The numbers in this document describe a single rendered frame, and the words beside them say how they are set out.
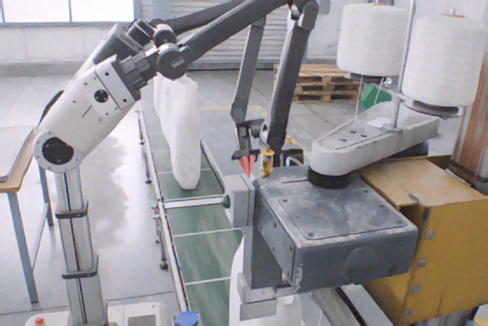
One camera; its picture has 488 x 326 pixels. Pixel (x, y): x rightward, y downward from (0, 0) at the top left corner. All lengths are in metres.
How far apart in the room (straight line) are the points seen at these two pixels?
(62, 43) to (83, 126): 7.10
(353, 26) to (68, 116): 0.83
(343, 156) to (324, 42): 8.50
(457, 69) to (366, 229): 0.33
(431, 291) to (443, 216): 0.20
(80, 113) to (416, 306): 1.02
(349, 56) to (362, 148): 0.25
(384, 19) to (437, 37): 0.22
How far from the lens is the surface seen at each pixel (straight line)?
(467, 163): 1.09
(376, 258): 0.79
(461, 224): 0.98
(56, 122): 1.40
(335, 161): 0.87
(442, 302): 1.10
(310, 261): 0.73
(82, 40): 8.40
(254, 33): 1.68
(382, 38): 1.03
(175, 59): 1.12
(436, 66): 0.84
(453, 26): 0.84
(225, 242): 2.40
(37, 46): 8.50
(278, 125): 1.25
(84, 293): 1.81
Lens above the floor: 1.73
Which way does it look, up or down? 23 degrees down
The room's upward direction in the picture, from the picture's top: 3 degrees clockwise
